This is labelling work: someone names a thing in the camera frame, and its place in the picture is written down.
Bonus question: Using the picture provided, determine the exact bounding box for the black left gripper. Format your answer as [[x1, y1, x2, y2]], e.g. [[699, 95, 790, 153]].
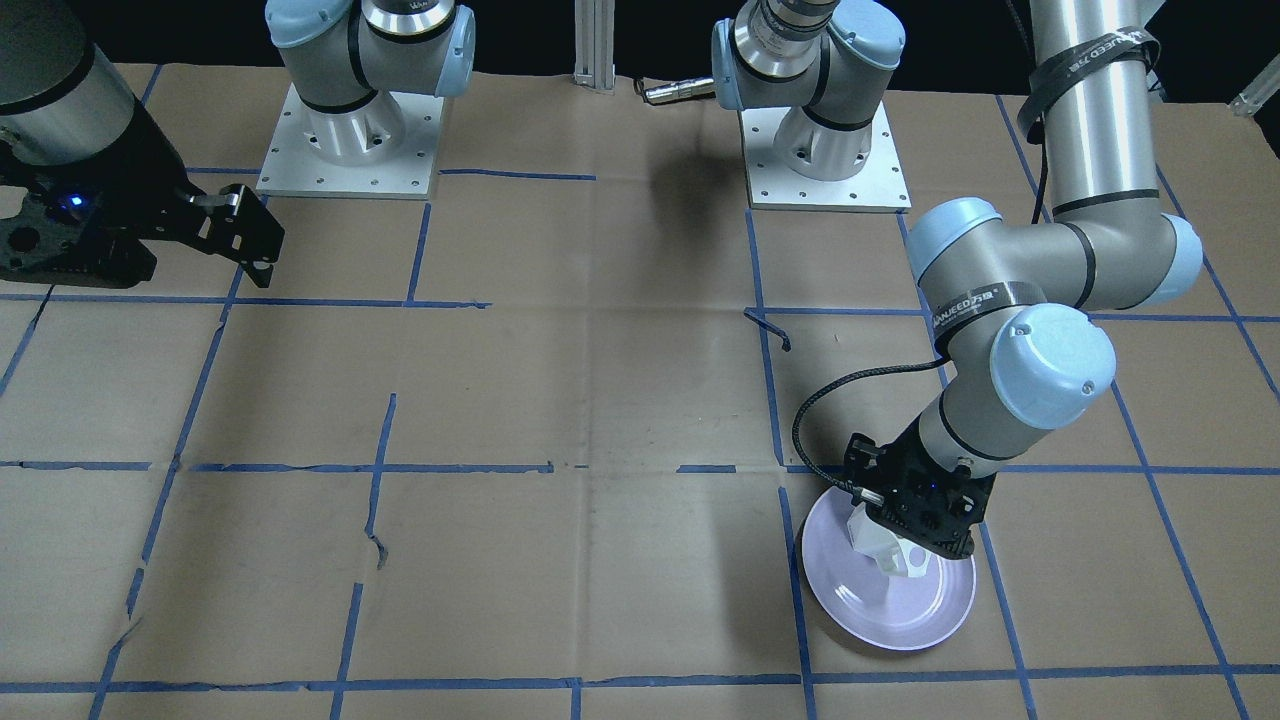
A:
[[844, 415, 997, 559]]

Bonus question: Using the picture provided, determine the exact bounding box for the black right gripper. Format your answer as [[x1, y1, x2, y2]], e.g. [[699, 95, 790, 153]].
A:
[[1, 102, 285, 290]]

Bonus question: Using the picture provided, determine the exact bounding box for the white angular cup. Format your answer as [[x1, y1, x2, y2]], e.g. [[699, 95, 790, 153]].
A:
[[846, 503, 934, 579]]

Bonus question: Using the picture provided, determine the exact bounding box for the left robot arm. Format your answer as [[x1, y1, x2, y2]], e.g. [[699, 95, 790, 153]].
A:
[[712, 1, 1203, 560]]

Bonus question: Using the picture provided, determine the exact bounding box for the lilac plate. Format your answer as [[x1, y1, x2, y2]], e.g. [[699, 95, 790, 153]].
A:
[[801, 487, 977, 651]]

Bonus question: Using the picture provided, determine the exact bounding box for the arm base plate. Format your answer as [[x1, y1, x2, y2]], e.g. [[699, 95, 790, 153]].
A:
[[739, 102, 913, 213], [256, 87, 445, 200]]

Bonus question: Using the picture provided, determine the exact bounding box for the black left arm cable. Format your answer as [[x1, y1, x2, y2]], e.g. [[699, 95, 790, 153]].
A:
[[791, 357, 946, 491]]

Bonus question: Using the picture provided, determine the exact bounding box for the aluminium frame post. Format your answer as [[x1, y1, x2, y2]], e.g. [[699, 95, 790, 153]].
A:
[[573, 0, 616, 94]]

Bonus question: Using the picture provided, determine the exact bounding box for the metal cable connector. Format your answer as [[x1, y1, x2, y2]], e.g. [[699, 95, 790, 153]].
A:
[[634, 77, 716, 106]]

